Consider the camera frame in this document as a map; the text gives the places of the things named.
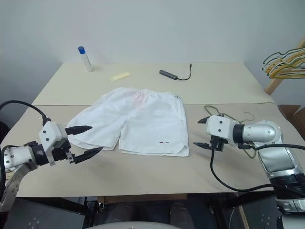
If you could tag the black table frame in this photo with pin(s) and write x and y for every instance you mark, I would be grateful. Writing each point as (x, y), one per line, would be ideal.
(78, 202)

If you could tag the dark rounded shape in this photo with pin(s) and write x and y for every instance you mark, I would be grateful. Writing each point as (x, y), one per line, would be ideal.
(181, 213)

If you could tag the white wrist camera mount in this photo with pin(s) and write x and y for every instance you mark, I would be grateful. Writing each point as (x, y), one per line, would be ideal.
(219, 126)
(50, 133)

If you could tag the white bottle with blue cap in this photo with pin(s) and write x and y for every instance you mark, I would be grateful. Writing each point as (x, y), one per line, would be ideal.
(85, 59)

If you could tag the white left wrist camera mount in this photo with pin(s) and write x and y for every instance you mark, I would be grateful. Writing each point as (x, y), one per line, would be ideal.
(50, 133)

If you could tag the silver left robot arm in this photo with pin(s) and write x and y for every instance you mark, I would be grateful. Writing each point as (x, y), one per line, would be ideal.
(14, 155)

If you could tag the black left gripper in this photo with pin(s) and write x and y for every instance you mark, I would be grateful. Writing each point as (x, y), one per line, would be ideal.
(60, 153)

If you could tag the wooden clothes rack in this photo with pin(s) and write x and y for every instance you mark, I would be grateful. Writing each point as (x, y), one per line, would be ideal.
(274, 86)

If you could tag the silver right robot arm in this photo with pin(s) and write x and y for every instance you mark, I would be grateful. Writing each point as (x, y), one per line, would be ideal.
(259, 132)

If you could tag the white shorts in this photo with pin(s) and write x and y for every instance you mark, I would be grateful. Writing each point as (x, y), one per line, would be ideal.
(143, 119)

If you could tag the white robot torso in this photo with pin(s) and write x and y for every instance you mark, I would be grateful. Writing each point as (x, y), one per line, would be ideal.
(131, 225)

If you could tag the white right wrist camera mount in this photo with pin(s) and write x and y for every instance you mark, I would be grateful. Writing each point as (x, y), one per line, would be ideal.
(219, 126)

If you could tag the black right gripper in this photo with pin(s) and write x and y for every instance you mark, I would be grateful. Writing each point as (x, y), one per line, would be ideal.
(217, 143)

